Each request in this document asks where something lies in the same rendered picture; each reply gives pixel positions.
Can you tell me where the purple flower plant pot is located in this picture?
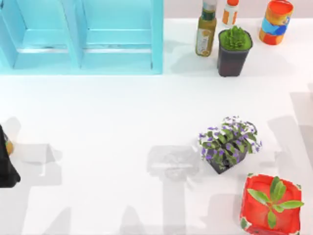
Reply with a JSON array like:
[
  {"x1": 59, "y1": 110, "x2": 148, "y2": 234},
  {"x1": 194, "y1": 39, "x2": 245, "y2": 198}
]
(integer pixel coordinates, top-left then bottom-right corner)
[{"x1": 197, "y1": 116, "x2": 263, "y2": 175}]

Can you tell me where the light blue rack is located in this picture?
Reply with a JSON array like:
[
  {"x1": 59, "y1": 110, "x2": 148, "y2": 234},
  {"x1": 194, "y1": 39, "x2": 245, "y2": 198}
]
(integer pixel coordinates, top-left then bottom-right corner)
[{"x1": 0, "y1": 0, "x2": 164, "y2": 75}]

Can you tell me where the green bottle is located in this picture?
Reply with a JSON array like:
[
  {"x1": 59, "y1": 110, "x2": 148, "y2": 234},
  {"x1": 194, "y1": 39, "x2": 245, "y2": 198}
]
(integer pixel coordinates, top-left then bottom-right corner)
[{"x1": 195, "y1": 0, "x2": 218, "y2": 58}]

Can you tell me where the green plant in dark pot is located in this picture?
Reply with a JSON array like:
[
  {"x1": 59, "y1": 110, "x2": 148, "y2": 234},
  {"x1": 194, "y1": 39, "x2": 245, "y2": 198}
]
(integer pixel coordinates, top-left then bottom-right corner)
[{"x1": 217, "y1": 25, "x2": 254, "y2": 78}]

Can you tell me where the orange and white bottle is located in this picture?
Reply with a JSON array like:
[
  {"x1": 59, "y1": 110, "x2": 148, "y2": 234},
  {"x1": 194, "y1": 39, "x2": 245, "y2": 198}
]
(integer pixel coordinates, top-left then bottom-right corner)
[{"x1": 222, "y1": 0, "x2": 239, "y2": 28}]

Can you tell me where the red plant pot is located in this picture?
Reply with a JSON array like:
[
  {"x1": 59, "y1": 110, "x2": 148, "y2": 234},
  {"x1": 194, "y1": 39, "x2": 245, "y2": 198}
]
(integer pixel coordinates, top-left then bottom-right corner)
[{"x1": 239, "y1": 173, "x2": 305, "y2": 235}]

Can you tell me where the orange and blue can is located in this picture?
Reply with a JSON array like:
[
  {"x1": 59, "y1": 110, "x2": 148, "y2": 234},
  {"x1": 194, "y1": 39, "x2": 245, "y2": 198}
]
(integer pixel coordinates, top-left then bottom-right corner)
[{"x1": 258, "y1": 0, "x2": 294, "y2": 46}]

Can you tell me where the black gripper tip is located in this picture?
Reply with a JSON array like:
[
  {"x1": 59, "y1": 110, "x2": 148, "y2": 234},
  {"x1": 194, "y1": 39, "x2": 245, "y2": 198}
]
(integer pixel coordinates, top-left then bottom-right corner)
[{"x1": 0, "y1": 124, "x2": 22, "y2": 188}]

